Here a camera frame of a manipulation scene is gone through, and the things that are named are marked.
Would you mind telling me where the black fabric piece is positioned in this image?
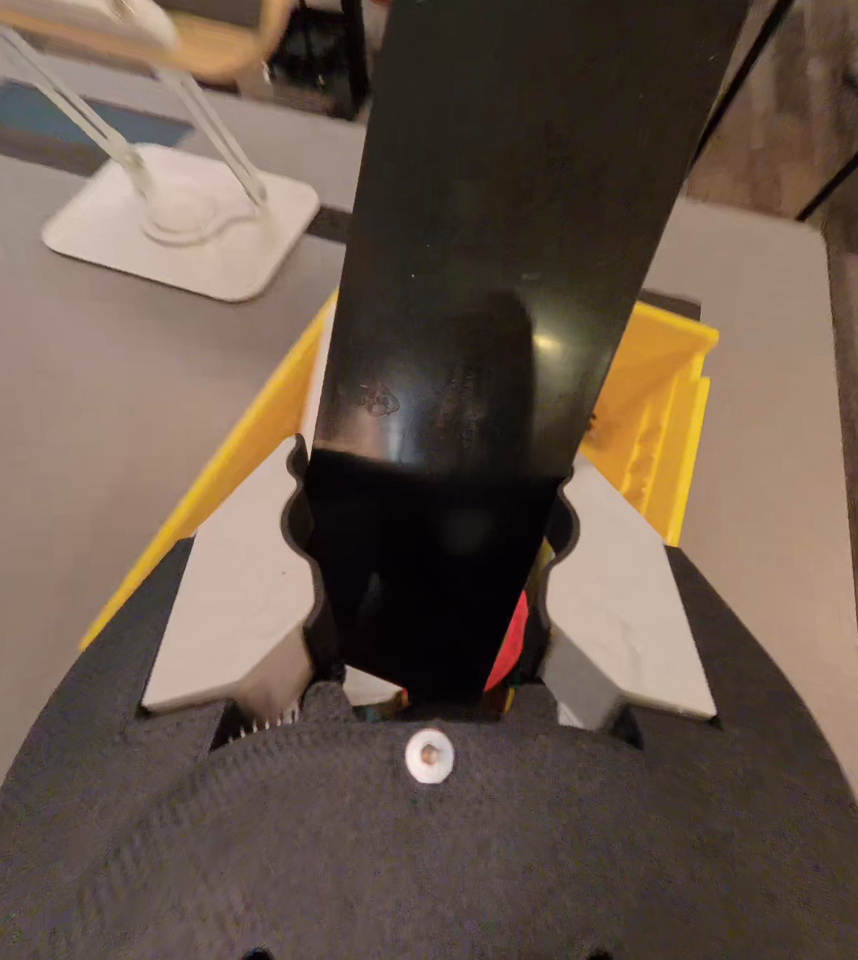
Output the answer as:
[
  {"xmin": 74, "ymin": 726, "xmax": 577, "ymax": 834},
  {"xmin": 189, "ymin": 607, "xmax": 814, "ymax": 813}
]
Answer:
[{"xmin": 306, "ymin": 0, "xmax": 752, "ymax": 706}]

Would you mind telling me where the small red object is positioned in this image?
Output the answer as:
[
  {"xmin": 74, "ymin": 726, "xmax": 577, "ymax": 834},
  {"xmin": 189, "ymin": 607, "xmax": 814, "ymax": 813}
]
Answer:
[{"xmin": 483, "ymin": 590, "xmax": 538, "ymax": 694}]

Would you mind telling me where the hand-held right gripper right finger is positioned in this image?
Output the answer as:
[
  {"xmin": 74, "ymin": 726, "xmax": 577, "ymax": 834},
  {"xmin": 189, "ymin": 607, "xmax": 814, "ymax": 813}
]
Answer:
[{"xmin": 534, "ymin": 458, "xmax": 718, "ymax": 721}]

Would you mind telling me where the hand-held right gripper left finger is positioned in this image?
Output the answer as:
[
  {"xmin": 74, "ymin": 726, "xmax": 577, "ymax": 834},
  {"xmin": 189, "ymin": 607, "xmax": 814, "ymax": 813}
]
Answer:
[{"xmin": 141, "ymin": 438, "xmax": 325, "ymax": 714}]

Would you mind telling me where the white board stand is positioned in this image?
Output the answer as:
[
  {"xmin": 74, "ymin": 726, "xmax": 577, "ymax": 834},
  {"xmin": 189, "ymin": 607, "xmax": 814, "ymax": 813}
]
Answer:
[{"xmin": 0, "ymin": 0, "xmax": 322, "ymax": 304}]

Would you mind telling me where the yellow plastic bin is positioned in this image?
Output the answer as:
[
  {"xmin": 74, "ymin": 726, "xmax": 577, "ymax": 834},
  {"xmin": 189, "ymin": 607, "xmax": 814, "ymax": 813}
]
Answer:
[{"xmin": 81, "ymin": 288, "xmax": 722, "ymax": 654}]

